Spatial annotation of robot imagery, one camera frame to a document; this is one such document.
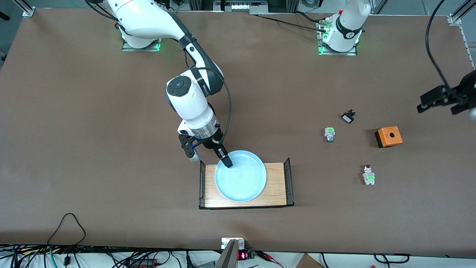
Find light blue round plate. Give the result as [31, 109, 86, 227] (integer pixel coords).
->
[215, 150, 267, 203]

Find wooden tray with wire sides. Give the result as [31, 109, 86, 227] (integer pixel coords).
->
[198, 157, 295, 210]

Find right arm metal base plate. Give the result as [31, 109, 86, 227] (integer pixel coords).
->
[122, 32, 164, 52]

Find grey camera mount beam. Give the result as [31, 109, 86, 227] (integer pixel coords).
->
[215, 239, 239, 268]

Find black cable on table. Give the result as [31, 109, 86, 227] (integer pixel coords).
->
[255, 14, 328, 34]
[296, 11, 326, 24]

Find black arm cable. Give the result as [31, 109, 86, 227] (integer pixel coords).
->
[195, 67, 232, 144]
[425, 0, 453, 90]

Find brown cardboard piece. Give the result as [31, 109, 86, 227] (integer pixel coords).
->
[296, 253, 325, 268]

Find red wires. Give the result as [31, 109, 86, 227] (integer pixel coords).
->
[257, 251, 285, 268]

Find aluminium frame profile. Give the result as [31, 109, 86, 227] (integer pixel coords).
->
[448, 0, 476, 26]
[11, 0, 36, 17]

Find white perforated rail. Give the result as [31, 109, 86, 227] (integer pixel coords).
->
[460, 25, 476, 71]

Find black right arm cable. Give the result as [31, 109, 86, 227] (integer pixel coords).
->
[195, 67, 232, 144]

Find white power strip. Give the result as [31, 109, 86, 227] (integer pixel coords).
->
[214, 0, 269, 14]

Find black cable below table edge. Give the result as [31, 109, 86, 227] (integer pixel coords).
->
[373, 253, 411, 264]

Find black looped cable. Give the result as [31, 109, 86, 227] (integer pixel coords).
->
[46, 213, 87, 248]

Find red push button switch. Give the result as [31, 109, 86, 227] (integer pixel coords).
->
[363, 164, 376, 186]

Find orange button enclosure box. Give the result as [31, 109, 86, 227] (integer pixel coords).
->
[374, 126, 403, 149]

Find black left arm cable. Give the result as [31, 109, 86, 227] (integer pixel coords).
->
[425, 0, 453, 90]

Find orange black connector device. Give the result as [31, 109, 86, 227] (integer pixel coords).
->
[126, 258, 159, 268]

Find silver metal bracket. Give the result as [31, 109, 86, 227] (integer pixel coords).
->
[221, 237, 246, 250]

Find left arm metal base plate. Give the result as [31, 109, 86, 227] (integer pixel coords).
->
[318, 18, 358, 56]

